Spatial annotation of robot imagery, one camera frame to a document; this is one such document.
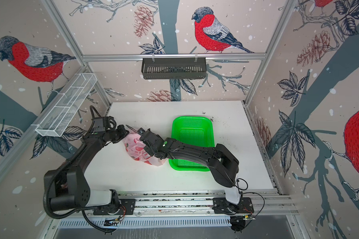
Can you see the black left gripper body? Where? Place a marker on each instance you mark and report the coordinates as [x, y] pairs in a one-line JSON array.
[[116, 134]]

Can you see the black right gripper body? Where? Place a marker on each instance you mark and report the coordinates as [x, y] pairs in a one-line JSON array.
[[151, 151]]

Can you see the pink plastic fruit bag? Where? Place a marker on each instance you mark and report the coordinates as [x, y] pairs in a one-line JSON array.
[[135, 149]]

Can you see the green plastic basket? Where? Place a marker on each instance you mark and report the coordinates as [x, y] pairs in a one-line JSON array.
[[196, 131]]

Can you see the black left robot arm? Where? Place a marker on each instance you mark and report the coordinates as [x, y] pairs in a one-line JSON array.
[[66, 190]]

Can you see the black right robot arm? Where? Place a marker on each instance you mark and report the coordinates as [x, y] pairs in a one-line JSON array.
[[223, 165]]

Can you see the white wire mesh shelf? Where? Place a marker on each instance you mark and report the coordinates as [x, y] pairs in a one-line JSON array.
[[68, 102]]

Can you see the black hanging wall basket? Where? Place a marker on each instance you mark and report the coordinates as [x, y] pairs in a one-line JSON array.
[[173, 68]]

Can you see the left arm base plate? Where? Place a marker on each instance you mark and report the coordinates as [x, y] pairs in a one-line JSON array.
[[121, 207]]

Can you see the aluminium rail frame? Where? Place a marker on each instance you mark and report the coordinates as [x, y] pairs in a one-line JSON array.
[[187, 210]]

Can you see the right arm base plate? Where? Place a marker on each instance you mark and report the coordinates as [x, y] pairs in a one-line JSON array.
[[222, 206]]

